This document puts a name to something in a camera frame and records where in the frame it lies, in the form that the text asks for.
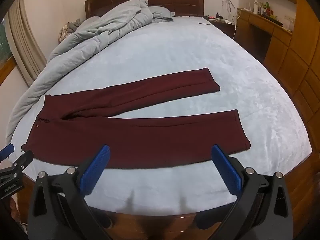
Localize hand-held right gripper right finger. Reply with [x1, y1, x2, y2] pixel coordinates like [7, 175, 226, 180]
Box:
[196, 144, 295, 240]

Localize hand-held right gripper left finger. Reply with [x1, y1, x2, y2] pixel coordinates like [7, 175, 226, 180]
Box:
[27, 144, 118, 240]

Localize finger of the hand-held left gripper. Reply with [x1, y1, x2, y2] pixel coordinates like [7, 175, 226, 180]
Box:
[0, 143, 15, 161]
[11, 150, 34, 175]

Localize maroon pants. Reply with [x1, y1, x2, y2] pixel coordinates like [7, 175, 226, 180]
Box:
[21, 67, 251, 170]

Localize wooden framed window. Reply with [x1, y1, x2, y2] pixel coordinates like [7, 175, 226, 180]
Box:
[0, 17, 16, 87]

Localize beige curtain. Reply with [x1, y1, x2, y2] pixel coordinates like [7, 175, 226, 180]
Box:
[5, 0, 47, 86]

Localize grey duvet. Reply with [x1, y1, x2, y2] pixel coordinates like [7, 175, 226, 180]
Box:
[6, 0, 153, 144]

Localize floral cushion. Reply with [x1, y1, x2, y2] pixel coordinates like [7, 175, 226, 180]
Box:
[58, 22, 76, 43]

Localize bed with light blue sheet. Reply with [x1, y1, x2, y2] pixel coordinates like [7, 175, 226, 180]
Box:
[6, 15, 313, 216]

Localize wooden nightstand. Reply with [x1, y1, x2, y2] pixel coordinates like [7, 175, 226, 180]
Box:
[205, 15, 237, 40]

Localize wooden desk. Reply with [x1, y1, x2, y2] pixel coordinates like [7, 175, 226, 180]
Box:
[236, 7, 293, 66]

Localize grey pillow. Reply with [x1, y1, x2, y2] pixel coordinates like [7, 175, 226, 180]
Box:
[149, 6, 175, 22]

